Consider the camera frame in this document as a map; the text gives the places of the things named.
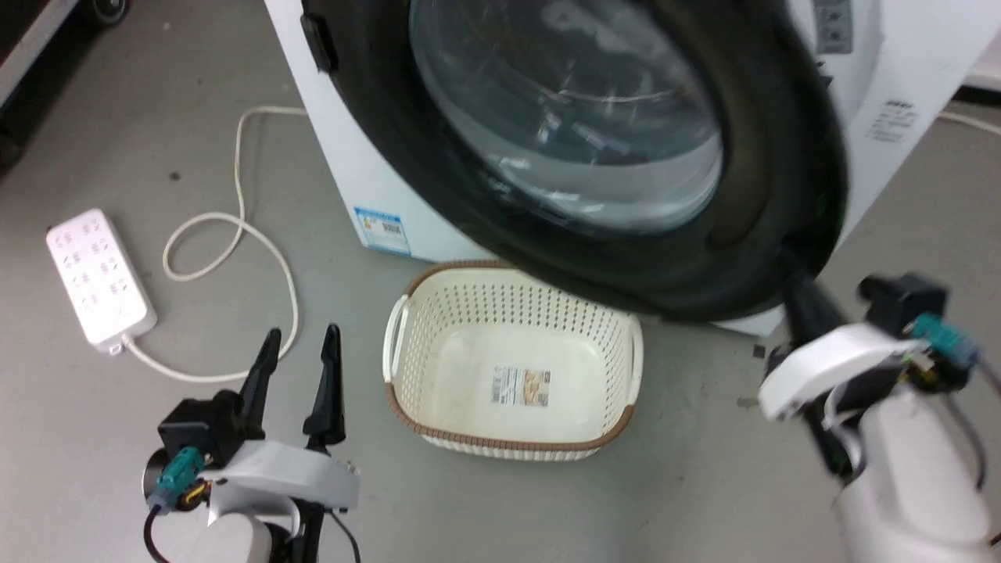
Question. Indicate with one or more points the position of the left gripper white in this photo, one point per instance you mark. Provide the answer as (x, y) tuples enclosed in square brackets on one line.
[(293, 473)]

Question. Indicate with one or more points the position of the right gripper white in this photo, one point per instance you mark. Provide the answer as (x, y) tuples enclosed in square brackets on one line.
[(829, 363)]

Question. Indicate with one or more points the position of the black round washer door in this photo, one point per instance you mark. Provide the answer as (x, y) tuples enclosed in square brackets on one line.
[(766, 148)]

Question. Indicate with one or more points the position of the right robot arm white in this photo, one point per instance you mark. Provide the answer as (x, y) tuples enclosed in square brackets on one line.
[(915, 485)]

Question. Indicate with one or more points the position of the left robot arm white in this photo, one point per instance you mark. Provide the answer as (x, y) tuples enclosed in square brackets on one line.
[(235, 541)]

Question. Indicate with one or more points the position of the white front-load washing machine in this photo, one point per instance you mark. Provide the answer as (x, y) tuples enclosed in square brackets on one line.
[(367, 168)]

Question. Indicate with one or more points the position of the blue energy label sticker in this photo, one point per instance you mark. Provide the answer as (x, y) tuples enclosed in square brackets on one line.
[(382, 230)]

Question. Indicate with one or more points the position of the cream perforated laundry basket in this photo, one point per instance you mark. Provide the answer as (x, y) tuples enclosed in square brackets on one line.
[(500, 352)]

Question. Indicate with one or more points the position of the basket product label sticker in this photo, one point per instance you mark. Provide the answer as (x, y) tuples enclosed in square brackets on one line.
[(521, 387)]

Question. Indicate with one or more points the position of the white power strip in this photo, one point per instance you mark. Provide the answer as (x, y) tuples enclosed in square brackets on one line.
[(97, 275)]

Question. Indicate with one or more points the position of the black caster wheel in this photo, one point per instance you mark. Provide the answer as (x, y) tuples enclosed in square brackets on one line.
[(105, 9)]

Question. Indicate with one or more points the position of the dark furniture with white edge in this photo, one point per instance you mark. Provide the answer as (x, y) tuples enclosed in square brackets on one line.
[(23, 55)]

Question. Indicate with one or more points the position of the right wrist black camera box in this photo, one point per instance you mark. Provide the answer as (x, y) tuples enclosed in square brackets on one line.
[(907, 301)]

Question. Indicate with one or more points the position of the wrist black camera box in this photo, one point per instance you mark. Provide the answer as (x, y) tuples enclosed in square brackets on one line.
[(907, 301), (202, 426)]

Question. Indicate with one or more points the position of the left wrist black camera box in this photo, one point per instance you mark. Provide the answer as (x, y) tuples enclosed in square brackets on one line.
[(202, 426)]

